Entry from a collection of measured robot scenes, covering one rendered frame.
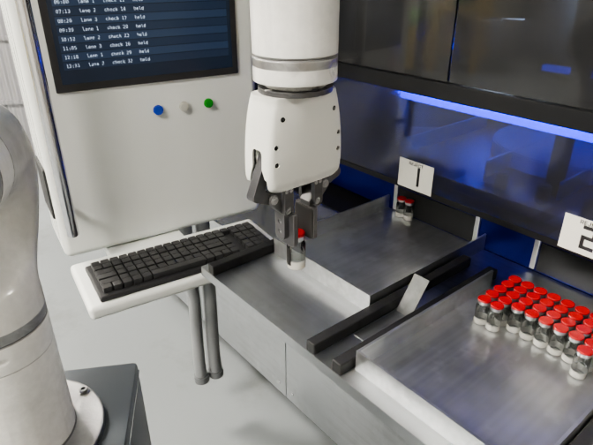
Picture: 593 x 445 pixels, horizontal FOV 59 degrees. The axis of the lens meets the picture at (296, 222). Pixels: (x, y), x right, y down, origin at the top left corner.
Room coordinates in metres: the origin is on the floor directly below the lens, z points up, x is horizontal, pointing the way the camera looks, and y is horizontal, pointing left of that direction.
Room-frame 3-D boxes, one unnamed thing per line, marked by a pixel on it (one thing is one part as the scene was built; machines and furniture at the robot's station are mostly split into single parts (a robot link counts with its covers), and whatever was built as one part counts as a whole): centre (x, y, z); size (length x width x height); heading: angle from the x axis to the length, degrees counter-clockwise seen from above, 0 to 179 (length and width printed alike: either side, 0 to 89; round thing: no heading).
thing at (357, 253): (0.92, -0.17, 0.90); 0.34 x 0.26 x 0.04; 130
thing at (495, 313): (0.67, -0.31, 0.90); 0.02 x 0.02 x 0.05
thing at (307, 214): (0.54, -0.02, 1.16); 0.03 x 0.03 x 0.07; 40
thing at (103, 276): (1.01, 0.25, 0.82); 0.40 x 0.14 x 0.02; 122
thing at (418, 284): (0.69, -0.15, 0.91); 0.14 x 0.03 x 0.06; 129
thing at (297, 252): (0.53, 0.00, 1.11); 0.02 x 0.02 x 0.04
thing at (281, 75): (0.53, 0.00, 1.31); 0.09 x 0.08 x 0.03; 130
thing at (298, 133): (0.53, 0.00, 1.25); 0.10 x 0.07 x 0.11; 130
